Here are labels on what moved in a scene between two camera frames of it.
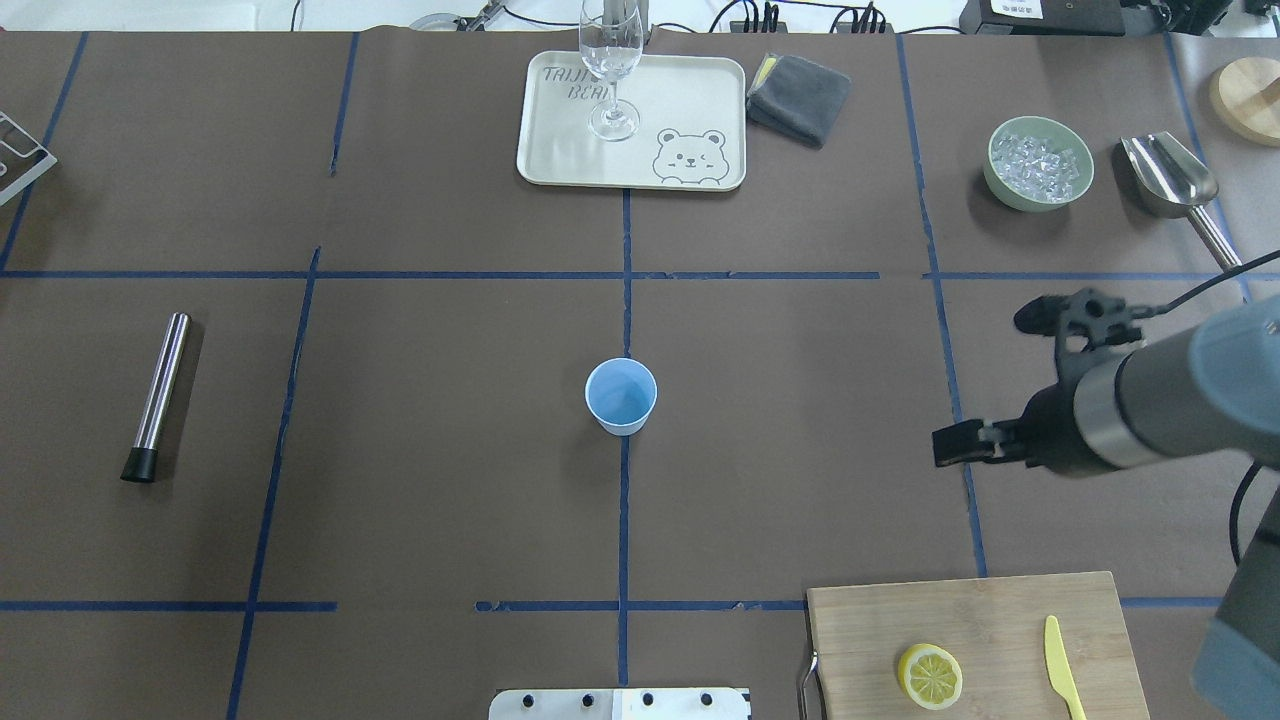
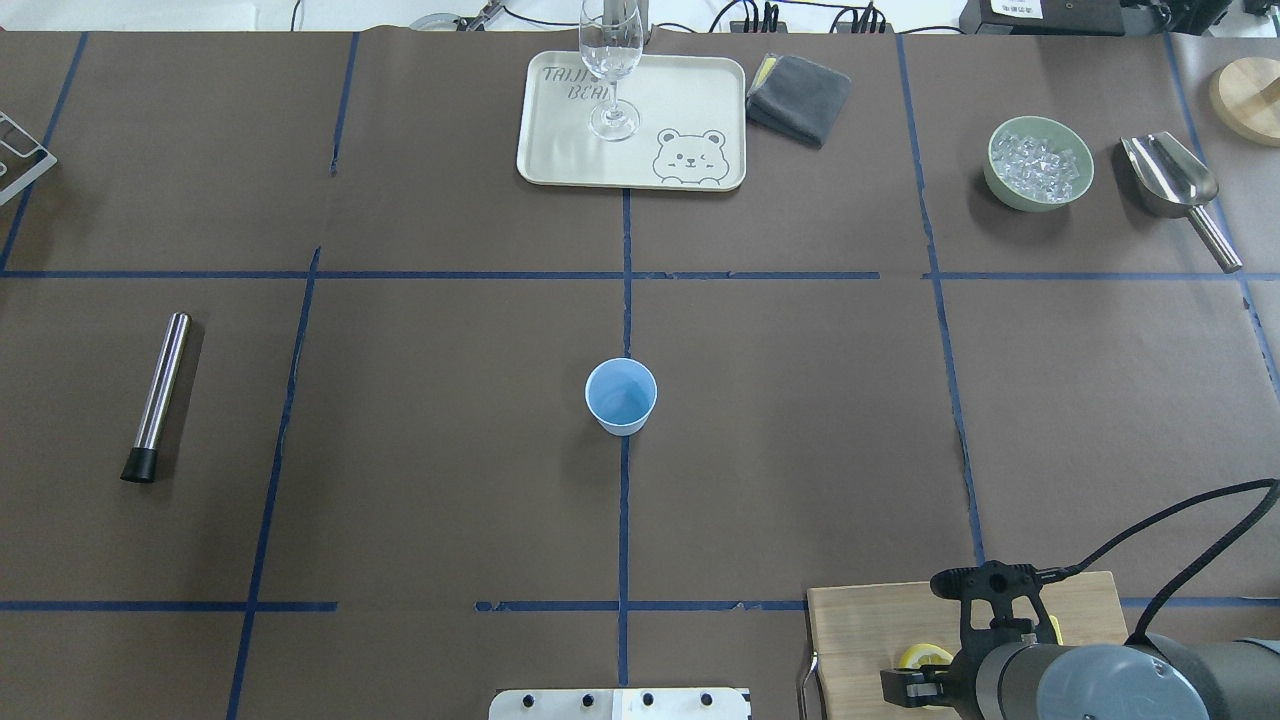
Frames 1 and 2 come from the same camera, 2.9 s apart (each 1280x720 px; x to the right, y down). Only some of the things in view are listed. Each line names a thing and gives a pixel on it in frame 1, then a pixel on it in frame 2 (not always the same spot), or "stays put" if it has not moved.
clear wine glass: x=611 y=38 stays put
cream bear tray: x=674 y=122 stays put
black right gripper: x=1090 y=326 to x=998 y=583
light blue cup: x=620 y=393 stays put
